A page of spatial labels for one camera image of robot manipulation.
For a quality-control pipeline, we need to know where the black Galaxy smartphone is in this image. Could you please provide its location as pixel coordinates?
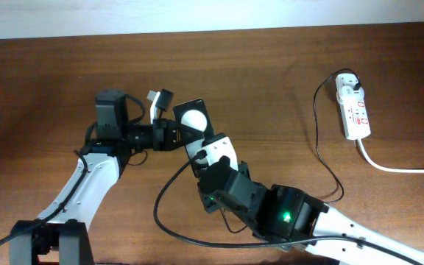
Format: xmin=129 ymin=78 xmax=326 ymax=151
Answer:
xmin=173 ymin=98 xmax=215 ymax=158

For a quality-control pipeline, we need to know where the black USB charging cable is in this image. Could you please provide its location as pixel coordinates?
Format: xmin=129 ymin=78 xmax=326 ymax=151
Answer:
xmin=193 ymin=68 xmax=363 ymax=204

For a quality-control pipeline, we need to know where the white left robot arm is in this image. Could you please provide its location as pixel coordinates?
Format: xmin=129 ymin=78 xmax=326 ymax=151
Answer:
xmin=10 ymin=90 xmax=208 ymax=264

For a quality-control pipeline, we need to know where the white USB charger adapter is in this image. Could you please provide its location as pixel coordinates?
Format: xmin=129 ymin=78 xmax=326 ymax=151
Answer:
xmin=336 ymin=73 xmax=364 ymax=105

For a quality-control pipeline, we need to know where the white surge protector power strip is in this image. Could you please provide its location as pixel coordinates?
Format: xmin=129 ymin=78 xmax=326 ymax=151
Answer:
xmin=337 ymin=96 xmax=371 ymax=140

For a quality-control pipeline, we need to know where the white power strip cord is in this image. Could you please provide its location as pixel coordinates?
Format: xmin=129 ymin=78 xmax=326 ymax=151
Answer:
xmin=354 ymin=138 xmax=424 ymax=176

